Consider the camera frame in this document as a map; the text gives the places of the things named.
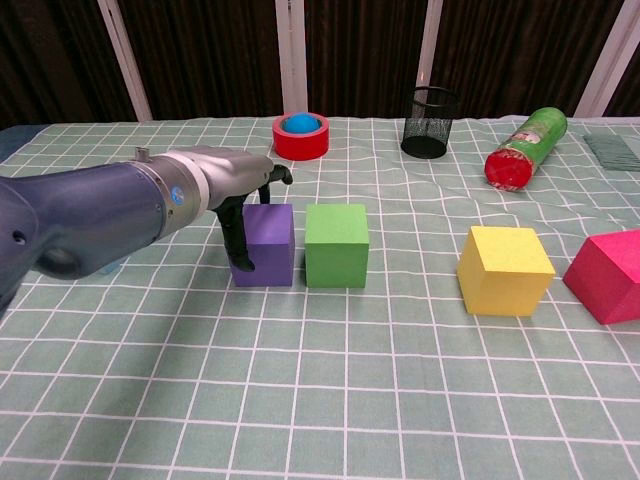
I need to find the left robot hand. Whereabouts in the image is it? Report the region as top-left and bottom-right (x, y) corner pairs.
(192, 146), (295, 273)

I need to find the purple foam cube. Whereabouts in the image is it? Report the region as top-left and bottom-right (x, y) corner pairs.
(230, 203), (295, 288)

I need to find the green foam cube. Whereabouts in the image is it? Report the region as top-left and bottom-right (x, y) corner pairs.
(304, 203), (370, 289)

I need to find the yellow foam cube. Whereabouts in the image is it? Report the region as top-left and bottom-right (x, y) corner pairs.
(455, 225), (557, 318)

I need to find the pink foam cube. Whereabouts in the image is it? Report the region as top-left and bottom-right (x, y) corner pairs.
(562, 230), (640, 326)

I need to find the red tape roll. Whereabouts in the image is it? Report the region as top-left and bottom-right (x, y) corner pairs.
(271, 112), (330, 162)

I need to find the blue ball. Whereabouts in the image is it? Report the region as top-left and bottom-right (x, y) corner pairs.
(284, 112), (319, 135)

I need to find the black mesh pen holder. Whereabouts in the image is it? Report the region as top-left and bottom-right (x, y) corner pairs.
(400, 86), (460, 160)

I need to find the green checkered tablecloth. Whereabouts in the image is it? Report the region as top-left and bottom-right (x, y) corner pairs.
(0, 115), (640, 480)

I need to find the green chips can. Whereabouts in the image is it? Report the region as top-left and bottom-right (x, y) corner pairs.
(483, 106), (569, 193)

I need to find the white frame post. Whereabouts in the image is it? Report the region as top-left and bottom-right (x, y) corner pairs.
(96, 0), (153, 122)
(415, 0), (444, 119)
(274, 0), (309, 117)
(573, 0), (640, 119)

